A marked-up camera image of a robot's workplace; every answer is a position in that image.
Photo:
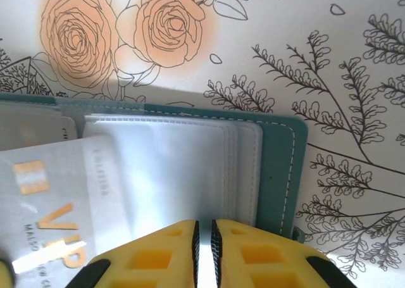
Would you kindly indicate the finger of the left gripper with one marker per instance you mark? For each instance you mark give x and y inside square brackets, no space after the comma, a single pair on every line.
[6,275]

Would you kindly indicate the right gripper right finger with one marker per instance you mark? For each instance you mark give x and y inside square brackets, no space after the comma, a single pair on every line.
[269,262]

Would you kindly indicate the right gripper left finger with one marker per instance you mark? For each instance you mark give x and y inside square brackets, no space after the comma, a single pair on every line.
[142,262]

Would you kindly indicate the teal leather card holder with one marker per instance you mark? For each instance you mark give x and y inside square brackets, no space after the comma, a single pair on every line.
[278,161]

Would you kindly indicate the silver VIP credit card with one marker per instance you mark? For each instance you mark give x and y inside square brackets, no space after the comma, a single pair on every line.
[63,186]

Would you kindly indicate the white credit card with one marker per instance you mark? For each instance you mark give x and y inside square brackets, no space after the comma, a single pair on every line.
[47,125]

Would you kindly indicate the floral table cover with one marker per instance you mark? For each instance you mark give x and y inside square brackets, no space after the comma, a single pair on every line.
[284,31]

